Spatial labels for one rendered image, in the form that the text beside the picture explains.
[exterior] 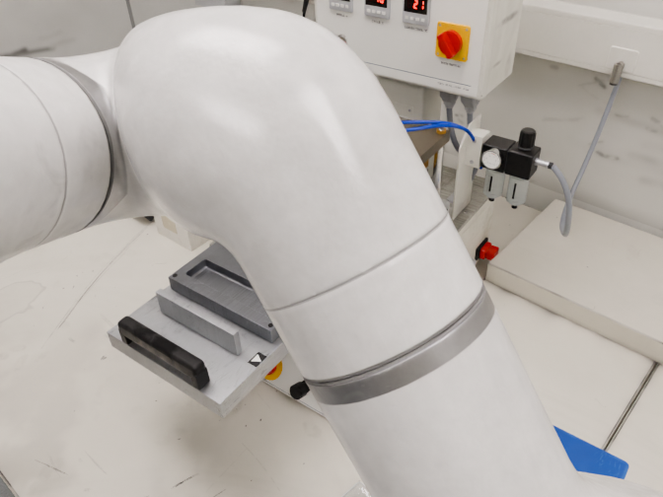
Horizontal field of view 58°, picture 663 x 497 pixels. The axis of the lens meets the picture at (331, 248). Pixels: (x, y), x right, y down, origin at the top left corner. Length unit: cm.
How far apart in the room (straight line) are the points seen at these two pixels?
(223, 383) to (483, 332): 57
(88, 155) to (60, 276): 108
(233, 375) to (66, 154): 52
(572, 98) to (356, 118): 117
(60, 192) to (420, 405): 20
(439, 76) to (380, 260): 83
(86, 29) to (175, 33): 218
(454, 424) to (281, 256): 9
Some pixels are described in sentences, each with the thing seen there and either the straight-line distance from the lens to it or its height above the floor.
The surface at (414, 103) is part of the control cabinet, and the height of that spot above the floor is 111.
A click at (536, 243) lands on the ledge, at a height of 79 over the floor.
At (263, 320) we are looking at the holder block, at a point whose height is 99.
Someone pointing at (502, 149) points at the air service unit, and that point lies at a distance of 102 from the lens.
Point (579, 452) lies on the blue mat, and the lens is 103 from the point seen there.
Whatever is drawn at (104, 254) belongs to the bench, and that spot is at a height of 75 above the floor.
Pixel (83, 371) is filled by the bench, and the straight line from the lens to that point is 118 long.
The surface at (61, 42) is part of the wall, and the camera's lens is 240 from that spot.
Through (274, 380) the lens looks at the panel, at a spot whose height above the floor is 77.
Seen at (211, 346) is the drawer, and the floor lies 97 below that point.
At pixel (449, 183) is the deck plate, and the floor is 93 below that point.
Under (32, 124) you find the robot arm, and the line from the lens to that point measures 31.
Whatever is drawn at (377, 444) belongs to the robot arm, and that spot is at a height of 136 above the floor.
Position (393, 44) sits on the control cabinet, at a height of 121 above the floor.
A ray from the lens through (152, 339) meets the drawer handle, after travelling 81.
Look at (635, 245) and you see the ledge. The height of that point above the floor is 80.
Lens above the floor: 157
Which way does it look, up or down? 38 degrees down
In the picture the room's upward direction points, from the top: 2 degrees counter-clockwise
